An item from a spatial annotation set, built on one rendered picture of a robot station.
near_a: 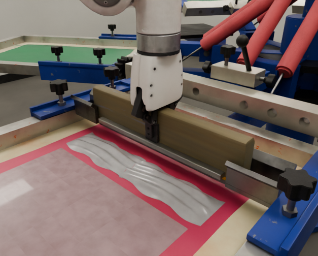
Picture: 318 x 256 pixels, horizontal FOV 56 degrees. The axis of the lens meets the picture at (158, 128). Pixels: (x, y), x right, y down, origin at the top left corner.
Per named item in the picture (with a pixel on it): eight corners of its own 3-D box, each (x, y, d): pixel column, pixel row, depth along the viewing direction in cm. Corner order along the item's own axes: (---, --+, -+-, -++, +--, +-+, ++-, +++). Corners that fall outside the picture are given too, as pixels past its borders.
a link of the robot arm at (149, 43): (162, 26, 56) (162, 41, 57) (127, 32, 50) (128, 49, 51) (194, 30, 51) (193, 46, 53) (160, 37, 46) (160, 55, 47)
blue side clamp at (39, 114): (44, 139, 70) (39, 112, 66) (34, 133, 73) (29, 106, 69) (137, 103, 89) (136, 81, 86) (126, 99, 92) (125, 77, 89)
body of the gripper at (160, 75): (162, 36, 57) (162, 92, 62) (121, 44, 50) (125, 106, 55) (193, 41, 52) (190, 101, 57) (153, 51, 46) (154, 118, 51)
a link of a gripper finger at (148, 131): (147, 105, 56) (147, 136, 59) (135, 110, 54) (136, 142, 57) (159, 110, 55) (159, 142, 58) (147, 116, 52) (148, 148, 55)
